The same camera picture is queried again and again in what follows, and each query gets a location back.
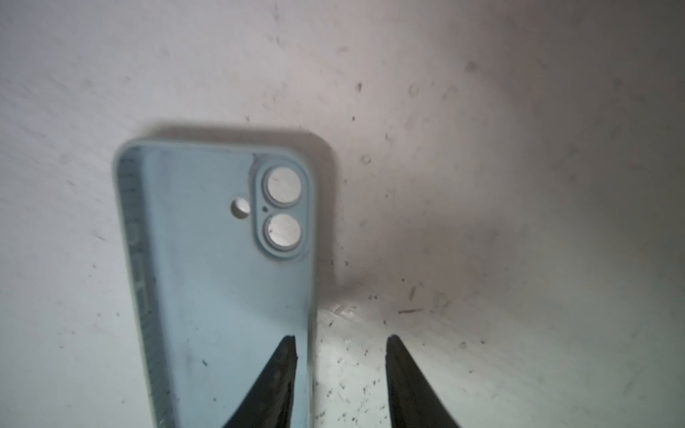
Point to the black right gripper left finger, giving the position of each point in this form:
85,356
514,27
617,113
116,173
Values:
269,403

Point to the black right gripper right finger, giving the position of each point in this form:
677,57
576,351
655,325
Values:
412,402

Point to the light blue phone case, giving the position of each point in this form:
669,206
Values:
222,252

